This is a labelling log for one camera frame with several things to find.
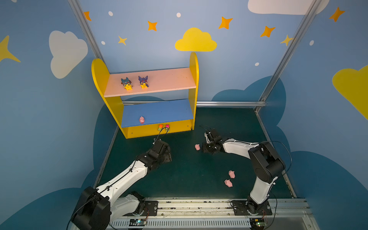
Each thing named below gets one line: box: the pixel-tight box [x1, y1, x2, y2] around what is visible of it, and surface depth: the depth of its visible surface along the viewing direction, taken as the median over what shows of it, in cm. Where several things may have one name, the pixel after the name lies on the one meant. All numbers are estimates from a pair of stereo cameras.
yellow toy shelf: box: [91, 52, 200, 139], surface depth 84 cm
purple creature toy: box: [138, 75, 149, 89], surface depth 73 cm
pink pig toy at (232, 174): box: [228, 170, 236, 179], surface depth 87 cm
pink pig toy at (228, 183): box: [224, 179, 233, 188], surface depth 84 cm
